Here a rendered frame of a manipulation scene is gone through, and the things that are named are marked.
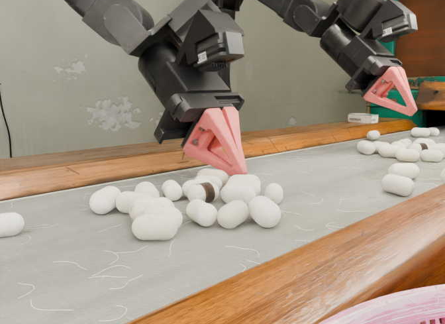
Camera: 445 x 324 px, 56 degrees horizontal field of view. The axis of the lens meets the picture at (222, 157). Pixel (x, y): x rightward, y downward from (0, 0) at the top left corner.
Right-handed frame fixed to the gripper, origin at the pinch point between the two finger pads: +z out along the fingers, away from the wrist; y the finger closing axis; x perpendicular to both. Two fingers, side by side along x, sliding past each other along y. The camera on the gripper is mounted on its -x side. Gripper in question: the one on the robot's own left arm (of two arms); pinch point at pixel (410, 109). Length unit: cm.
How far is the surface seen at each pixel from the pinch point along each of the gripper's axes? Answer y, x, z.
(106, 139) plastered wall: 57, 156, -138
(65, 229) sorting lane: -55, 8, 2
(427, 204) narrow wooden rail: -36.3, -7.1, 15.9
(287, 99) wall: 118, 78, -85
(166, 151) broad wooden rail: -34.8, 15.5, -10.3
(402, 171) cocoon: -19.7, -0.4, 9.9
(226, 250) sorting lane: -49, 0, 11
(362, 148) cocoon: -5.1, 8.1, 0.2
